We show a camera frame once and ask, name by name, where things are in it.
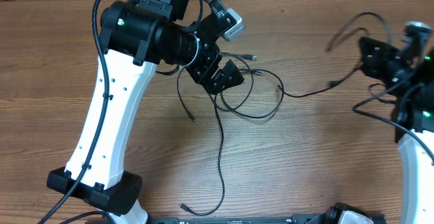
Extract black cable bundle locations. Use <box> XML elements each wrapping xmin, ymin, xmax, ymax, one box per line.
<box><xmin>216</xmin><ymin>51</ymin><xmax>285</xmax><ymax>119</ymax></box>

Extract thin black usb cable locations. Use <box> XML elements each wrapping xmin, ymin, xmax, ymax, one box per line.
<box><xmin>176</xmin><ymin>66</ymin><xmax>198</xmax><ymax>122</ymax></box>

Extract long braided black cable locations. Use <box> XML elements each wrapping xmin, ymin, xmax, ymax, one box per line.
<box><xmin>179</xmin><ymin>93</ymin><xmax>226</xmax><ymax>217</ymax></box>

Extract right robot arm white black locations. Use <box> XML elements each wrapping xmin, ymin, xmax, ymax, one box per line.
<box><xmin>359</xmin><ymin>37</ymin><xmax>433</xmax><ymax>223</ymax></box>

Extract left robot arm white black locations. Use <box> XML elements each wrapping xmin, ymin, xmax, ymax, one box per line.
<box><xmin>47</xmin><ymin>0</ymin><xmax>245</xmax><ymax>223</ymax></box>

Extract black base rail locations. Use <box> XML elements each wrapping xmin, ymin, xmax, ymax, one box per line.
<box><xmin>84</xmin><ymin>202</ymin><xmax>387</xmax><ymax>224</ymax></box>

